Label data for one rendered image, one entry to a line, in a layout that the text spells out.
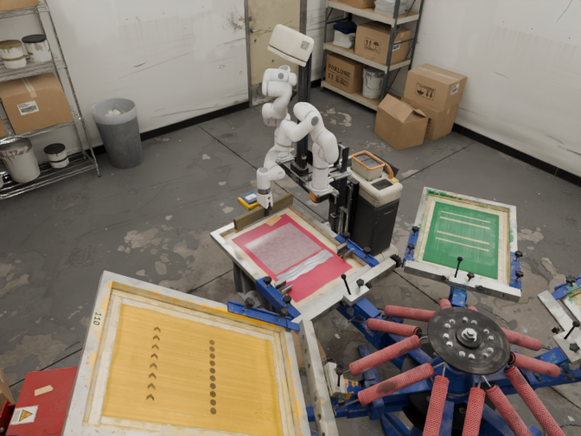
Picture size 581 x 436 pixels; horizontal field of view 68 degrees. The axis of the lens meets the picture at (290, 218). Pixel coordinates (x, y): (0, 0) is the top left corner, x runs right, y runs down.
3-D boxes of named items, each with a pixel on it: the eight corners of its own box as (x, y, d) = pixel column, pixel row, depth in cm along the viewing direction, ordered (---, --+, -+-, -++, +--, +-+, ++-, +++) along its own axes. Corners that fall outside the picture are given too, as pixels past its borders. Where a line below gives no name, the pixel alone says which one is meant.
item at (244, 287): (234, 291, 281) (230, 243, 254) (239, 289, 283) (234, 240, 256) (277, 338, 253) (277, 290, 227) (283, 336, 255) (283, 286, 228)
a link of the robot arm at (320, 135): (309, 92, 233) (330, 105, 221) (322, 145, 260) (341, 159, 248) (288, 105, 230) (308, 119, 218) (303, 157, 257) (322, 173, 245)
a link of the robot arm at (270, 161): (294, 146, 232) (284, 181, 242) (281, 136, 241) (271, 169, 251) (281, 145, 227) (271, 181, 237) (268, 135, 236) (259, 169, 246)
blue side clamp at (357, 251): (333, 245, 256) (334, 235, 252) (339, 241, 259) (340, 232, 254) (370, 273, 238) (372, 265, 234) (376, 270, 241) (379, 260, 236)
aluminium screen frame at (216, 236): (210, 238, 257) (209, 233, 255) (287, 201, 286) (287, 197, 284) (294, 323, 210) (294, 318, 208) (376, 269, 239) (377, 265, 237)
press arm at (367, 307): (345, 302, 216) (346, 295, 213) (354, 297, 219) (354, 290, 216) (371, 324, 205) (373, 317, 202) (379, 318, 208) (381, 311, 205)
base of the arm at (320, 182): (325, 177, 276) (327, 156, 266) (337, 187, 268) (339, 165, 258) (304, 184, 269) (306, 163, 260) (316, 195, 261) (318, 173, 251)
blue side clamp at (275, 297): (256, 288, 229) (255, 279, 224) (264, 284, 231) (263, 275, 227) (291, 325, 211) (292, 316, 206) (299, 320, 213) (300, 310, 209)
